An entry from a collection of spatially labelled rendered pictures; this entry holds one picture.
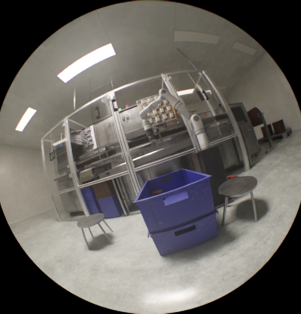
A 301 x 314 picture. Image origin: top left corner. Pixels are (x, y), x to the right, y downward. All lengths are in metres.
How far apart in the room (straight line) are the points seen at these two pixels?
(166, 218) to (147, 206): 0.12
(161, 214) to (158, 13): 2.53
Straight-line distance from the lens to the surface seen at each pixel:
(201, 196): 0.56
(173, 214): 0.56
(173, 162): 1.56
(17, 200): 4.90
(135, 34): 2.30
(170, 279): 0.66
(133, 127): 1.93
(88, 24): 2.16
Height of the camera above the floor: 0.58
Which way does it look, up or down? 4 degrees up
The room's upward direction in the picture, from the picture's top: 18 degrees counter-clockwise
